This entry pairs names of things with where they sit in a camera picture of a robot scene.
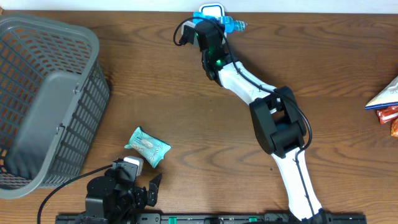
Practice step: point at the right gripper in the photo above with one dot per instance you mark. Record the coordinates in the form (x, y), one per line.
(220, 30)

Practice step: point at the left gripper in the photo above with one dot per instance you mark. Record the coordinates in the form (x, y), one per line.
(140, 199)

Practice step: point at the teal mouthwash bottle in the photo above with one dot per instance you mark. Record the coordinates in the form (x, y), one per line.
(230, 25)

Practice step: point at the light blue wet wipes pack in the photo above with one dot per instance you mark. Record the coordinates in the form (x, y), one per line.
(151, 148)

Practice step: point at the grey plastic shopping basket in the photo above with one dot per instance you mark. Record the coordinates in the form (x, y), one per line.
(53, 97)

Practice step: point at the yellow snack bag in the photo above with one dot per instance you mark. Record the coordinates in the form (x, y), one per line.
(387, 97)

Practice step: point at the red chocolate bar wrapper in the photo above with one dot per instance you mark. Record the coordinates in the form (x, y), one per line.
(388, 114)

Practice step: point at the orange snack packet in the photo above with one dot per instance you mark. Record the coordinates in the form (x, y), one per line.
(394, 128)

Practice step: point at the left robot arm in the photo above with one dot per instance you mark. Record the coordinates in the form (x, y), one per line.
(115, 198)

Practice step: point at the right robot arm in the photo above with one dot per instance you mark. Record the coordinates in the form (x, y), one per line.
(279, 124)

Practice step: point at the white barcode scanner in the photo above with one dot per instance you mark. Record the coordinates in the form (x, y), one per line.
(212, 9)

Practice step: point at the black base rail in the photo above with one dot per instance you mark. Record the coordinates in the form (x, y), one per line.
(275, 218)

